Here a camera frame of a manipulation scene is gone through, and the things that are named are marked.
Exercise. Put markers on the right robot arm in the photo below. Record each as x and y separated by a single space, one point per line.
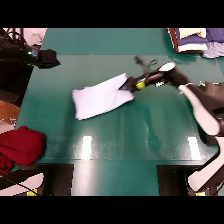
202 110

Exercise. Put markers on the purple garment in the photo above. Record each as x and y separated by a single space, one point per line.
192 42

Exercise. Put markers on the cream garment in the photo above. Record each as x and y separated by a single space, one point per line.
191 32

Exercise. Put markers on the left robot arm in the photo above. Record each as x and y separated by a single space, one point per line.
16 188

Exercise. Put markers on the pale lilac garment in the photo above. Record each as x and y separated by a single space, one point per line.
215 50

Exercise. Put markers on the red garment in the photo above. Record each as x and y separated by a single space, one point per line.
20 144

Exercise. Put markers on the white garment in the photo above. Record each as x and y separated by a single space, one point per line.
100 98

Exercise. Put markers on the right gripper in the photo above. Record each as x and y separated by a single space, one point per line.
136 83

